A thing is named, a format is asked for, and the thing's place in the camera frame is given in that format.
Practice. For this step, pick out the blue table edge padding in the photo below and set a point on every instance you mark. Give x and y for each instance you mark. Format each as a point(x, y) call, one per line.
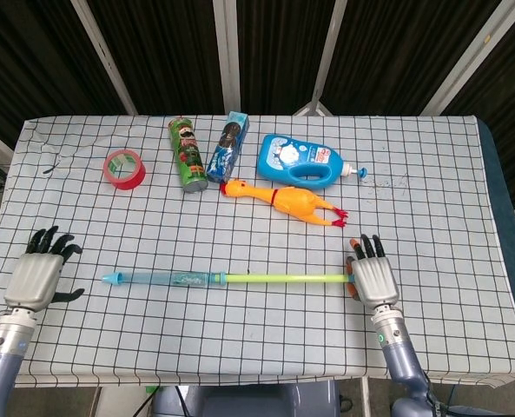
point(500, 182)

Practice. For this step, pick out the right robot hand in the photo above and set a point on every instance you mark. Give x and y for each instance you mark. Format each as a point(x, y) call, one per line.
point(374, 282)

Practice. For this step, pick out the red tape roll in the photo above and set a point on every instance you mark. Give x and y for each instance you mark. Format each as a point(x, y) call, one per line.
point(133, 182)

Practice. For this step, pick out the blue detergent bottle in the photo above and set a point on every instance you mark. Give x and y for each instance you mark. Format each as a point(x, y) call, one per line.
point(283, 156)

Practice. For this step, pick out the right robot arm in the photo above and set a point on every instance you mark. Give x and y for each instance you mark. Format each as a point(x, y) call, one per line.
point(398, 352)

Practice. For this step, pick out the yellow rubber chicken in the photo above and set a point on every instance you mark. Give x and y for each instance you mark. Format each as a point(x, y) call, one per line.
point(292, 200)

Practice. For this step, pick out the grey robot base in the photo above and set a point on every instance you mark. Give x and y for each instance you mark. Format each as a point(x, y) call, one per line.
point(261, 399)

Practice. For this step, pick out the white checkered tablecloth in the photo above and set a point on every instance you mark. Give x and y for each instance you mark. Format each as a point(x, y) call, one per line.
point(239, 330)

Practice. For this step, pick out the green chips can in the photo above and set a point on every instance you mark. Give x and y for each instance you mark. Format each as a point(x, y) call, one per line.
point(187, 156)

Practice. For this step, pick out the blue toy water syringe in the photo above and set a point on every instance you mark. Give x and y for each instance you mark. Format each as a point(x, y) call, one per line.
point(187, 279)

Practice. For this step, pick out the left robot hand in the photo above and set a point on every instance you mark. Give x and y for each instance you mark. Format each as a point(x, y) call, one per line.
point(33, 278)

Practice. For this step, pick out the white metal frame post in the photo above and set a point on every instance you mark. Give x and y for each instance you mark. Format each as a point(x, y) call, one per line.
point(465, 56)
point(326, 56)
point(227, 56)
point(105, 56)

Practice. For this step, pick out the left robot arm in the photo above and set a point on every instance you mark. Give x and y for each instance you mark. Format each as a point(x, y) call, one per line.
point(5, 347)

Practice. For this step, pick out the blue cookie box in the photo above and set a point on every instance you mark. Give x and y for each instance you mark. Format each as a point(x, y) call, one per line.
point(226, 152)

